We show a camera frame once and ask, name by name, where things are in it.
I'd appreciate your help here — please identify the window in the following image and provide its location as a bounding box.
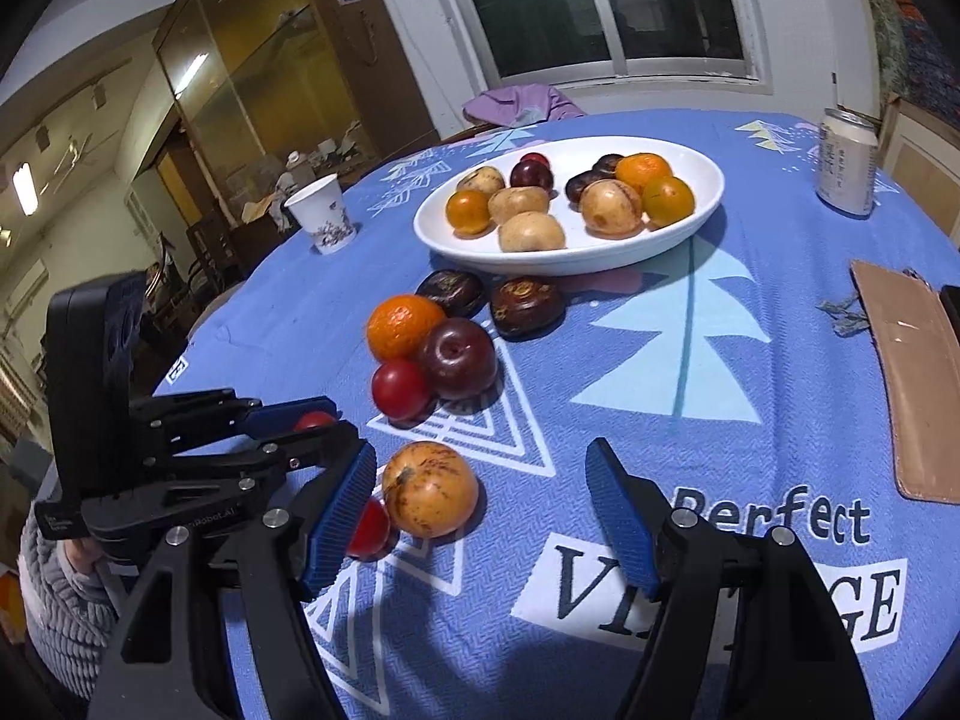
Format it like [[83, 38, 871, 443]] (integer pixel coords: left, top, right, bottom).
[[435, 0, 773, 95]]

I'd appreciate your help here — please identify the ceiling fluorescent light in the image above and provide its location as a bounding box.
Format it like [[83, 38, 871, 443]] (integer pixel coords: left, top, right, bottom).
[[10, 161, 38, 217]]

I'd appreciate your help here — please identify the wooden framed panel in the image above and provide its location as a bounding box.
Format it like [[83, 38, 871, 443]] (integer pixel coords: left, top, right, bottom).
[[877, 94, 960, 196]]

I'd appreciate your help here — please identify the yellow pear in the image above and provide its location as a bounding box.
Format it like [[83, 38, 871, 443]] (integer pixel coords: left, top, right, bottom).
[[456, 166, 506, 196], [579, 178, 644, 239], [499, 211, 567, 253], [487, 186, 552, 224]]

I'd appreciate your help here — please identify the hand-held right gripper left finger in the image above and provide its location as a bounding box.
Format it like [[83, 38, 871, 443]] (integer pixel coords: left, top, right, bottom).
[[88, 441, 378, 720]]

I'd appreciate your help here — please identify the orange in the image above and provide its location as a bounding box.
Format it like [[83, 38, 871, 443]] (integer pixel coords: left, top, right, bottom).
[[615, 152, 674, 194], [366, 295, 449, 362], [446, 189, 494, 235], [641, 176, 696, 230]]

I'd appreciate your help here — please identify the wooden glass cabinet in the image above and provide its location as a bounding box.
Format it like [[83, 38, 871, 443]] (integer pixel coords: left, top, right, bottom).
[[154, 0, 440, 200]]

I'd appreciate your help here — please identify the orange-yellow round fruit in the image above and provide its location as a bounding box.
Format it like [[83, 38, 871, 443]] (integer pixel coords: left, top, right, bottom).
[[382, 441, 479, 539]]

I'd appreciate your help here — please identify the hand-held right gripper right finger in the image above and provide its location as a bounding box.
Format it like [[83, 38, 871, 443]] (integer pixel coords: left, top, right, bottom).
[[585, 437, 875, 720]]

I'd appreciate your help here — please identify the purple jacket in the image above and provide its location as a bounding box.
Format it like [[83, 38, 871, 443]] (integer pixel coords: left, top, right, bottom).
[[461, 85, 587, 128]]

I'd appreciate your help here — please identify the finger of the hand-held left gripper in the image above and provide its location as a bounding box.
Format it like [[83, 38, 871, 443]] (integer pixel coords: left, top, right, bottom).
[[129, 388, 338, 458], [150, 421, 362, 485]]

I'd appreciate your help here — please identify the white drink can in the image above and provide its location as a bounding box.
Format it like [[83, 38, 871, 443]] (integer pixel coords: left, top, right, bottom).
[[815, 106, 880, 220]]

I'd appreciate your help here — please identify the brown leather pouch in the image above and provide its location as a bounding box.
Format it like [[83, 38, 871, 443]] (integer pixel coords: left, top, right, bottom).
[[850, 260, 960, 505]]

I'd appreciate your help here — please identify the white oval plate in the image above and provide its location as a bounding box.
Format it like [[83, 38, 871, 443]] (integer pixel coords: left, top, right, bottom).
[[414, 136, 725, 277]]

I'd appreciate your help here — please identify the blue printed tablecloth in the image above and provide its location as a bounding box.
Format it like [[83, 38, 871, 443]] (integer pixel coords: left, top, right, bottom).
[[154, 111, 960, 720]]

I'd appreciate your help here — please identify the small red tomato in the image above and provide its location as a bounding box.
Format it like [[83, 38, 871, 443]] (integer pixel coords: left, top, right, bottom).
[[371, 358, 436, 421]]

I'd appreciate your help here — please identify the grey fabric tassel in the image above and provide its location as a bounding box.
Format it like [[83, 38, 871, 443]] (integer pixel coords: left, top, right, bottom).
[[817, 296, 871, 336]]

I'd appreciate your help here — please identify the white paper cup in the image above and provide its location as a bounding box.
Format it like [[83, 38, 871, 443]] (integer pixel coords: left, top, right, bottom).
[[283, 174, 359, 256]]

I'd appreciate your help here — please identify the person's left forearm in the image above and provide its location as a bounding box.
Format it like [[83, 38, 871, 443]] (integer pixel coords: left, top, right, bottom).
[[19, 499, 128, 691]]

